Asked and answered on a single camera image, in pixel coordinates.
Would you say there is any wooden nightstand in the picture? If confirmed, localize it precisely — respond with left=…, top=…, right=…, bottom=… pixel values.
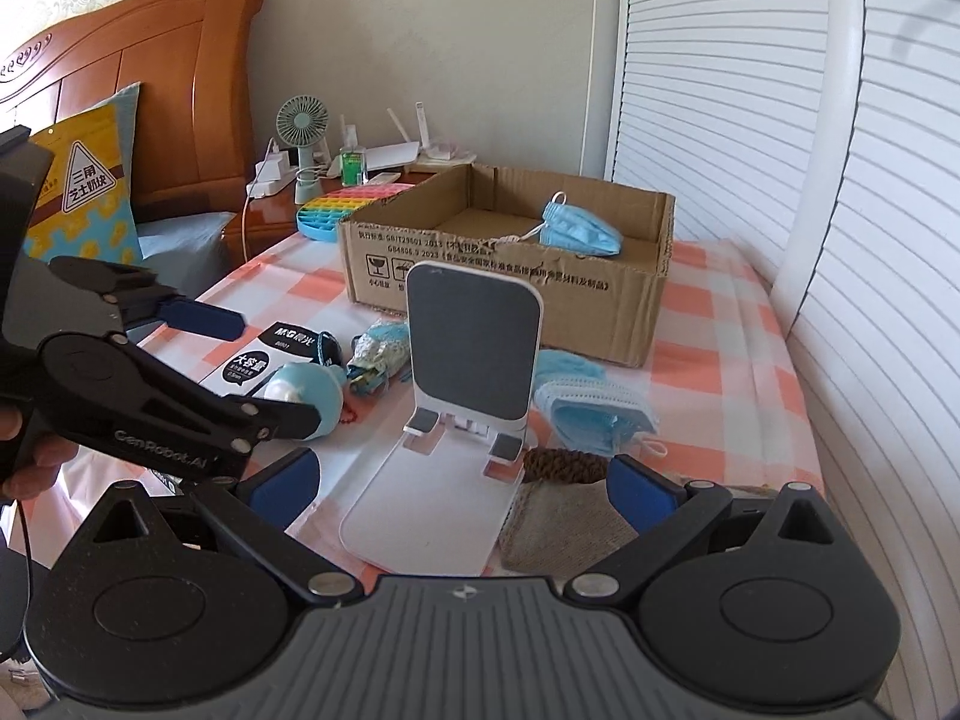
left=223, top=157, right=452, bottom=269

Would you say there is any blue grey bedding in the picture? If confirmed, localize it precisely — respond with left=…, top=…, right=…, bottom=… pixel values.
left=133, top=211, right=239, bottom=331

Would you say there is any black pen refill box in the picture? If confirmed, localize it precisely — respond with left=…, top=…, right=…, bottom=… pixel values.
left=196, top=320, right=332, bottom=399

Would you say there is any pink checkered tablecloth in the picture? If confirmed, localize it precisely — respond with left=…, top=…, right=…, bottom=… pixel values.
left=58, top=228, right=827, bottom=595

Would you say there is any yellow printed pillow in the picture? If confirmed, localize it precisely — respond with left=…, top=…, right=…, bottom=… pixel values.
left=21, top=82, right=144, bottom=268

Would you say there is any wooden bed headboard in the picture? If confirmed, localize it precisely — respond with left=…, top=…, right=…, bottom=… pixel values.
left=0, top=0, right=268, bottom=220

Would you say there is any brown cardboard box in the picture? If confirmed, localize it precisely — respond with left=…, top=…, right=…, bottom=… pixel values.
left=337, top=163, right=677, bottom=369

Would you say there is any white charger block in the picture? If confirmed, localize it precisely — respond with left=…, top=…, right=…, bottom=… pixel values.
left=247, top=153, right=332, bottom=200

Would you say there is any grey fabric sachet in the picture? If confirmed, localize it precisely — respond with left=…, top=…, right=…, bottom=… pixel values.
left=498, top=476, right=640, bottom=573

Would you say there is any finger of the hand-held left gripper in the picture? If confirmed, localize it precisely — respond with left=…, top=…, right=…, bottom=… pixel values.
left=49, top=255, right=246, bottom=343
left=67, top=345, right=323, bottom=479

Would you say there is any green mini desk fan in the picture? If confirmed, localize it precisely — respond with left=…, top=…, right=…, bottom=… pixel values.
left=275, top=94, right=330, bottom=204

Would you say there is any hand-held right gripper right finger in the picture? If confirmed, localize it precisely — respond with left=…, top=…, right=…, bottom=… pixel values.
left=565, top=456, right=835, bottom=610

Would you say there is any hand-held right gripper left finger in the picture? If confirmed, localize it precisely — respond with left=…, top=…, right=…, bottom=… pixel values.
left=88, top=447, right=361, bottom=606

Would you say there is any brown woven scrunchie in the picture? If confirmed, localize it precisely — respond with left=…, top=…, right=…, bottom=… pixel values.
left=523, top=446, right=613, bottom=483

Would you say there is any white charging cable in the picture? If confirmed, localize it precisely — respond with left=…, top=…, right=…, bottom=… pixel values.
left=240, top=186, right=262, bottom=265

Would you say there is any aqua crocheted pouch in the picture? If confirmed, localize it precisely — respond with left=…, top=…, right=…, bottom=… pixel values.
left=346, top=320, right=413, bottom=395

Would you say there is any rainbow pop bubble toy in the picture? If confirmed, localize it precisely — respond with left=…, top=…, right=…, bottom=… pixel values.
left=295, top=181, right=418, bottom=243

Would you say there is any light blue face mask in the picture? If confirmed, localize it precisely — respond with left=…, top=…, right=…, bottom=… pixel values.
left=532, top=376, right=670, bottom=460

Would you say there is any person's left hand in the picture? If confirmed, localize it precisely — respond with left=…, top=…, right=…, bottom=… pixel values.
left=0, top=403, right=80, bottom=502

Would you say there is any white router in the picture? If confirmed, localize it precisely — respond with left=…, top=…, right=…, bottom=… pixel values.
left=365, top=100, right=434, bottom=173

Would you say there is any black cable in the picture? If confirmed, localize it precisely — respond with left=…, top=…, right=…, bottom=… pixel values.
left=0, top=493, right=36, bottom=655

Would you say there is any white louvered closet door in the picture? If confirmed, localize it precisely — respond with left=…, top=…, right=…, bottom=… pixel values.
left=780, top=0, right=960, bottom=720
left=602, top=0, right=852, bottom=280

